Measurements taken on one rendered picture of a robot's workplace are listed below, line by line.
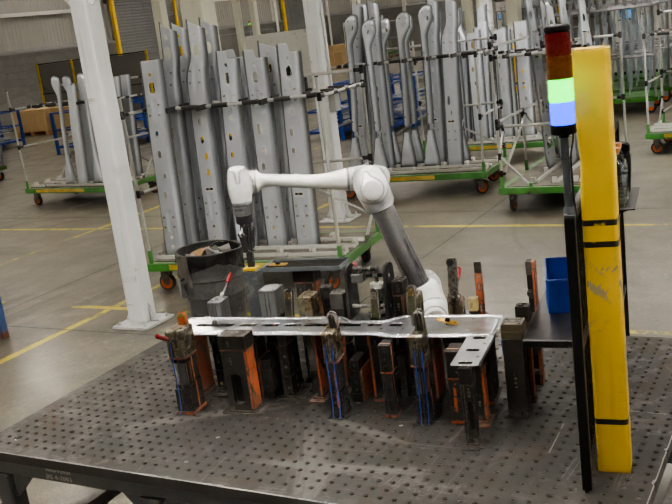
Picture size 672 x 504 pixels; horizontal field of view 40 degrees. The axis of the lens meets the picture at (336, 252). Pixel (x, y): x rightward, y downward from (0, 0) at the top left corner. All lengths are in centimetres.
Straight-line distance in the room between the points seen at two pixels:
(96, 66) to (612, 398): 520
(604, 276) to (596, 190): 26
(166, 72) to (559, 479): 624
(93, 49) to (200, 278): 195
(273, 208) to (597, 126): 566
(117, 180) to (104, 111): 53
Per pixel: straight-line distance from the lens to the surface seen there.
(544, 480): 306
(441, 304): 398
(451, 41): 1121
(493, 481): 307
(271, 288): 393
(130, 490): 360
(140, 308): 757
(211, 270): 648
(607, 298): 288
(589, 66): 274
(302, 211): 806
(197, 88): 840
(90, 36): 730
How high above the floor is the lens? 217
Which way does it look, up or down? 14 degrees down
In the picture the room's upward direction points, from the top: 7 degrees counter-clockwise
